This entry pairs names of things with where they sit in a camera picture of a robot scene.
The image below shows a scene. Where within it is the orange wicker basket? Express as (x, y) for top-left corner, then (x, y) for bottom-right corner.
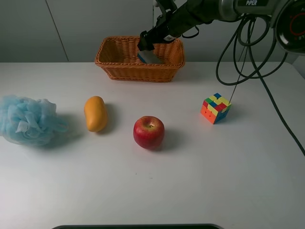
(95, 36), (185, 83)

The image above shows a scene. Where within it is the yellow mango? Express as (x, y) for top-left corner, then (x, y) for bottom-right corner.
(84, 96), (108, 133)

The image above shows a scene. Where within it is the colourful puzzle cube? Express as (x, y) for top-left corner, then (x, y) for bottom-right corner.
(201, 93), (232, 124)

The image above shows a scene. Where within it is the black looped cable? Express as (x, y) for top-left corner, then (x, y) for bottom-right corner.
(215, 11), (305, 156)

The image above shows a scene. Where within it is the grey blue board eraser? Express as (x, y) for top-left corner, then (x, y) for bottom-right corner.
(137, 50), (163, 64)

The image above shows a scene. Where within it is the red apple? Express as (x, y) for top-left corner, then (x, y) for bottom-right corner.
(133, 116), (165, 150)

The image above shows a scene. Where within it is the blue mesh bath sponge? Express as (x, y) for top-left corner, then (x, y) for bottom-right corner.
(0, 95), (68, 146)

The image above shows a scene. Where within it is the thin grey cable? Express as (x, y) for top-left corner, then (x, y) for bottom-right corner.
(229, 19), (251, 104)

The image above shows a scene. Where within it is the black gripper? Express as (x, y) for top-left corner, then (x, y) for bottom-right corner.
(138, 0), (201, 51)

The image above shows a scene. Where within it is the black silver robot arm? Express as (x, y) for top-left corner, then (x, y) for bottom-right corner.
(138, 0), (305, 54)

